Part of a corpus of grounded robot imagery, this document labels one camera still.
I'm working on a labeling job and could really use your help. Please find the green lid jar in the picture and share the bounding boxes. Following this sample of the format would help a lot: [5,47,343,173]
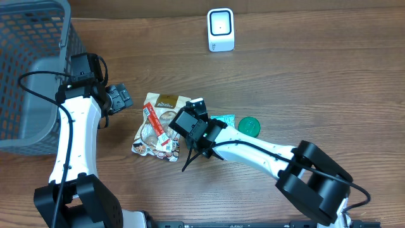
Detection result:
[238,117,261,137]

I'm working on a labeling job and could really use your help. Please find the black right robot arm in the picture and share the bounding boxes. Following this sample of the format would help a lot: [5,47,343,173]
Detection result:
[169,106,352,227]

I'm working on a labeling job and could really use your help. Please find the grey plastic mesh basket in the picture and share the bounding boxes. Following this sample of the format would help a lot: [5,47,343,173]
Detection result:
[1,0,85,155]

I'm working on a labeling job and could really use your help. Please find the red white snack packet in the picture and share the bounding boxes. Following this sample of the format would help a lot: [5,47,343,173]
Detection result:
[132,92,190,162]

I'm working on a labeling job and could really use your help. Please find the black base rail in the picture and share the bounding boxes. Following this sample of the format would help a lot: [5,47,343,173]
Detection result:
[154,220,382,228]

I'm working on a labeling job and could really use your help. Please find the teal snack packet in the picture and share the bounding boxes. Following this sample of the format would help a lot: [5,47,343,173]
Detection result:
[211,114,235,127]

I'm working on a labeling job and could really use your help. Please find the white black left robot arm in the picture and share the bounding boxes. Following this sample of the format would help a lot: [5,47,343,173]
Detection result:
[34,53,157,228]

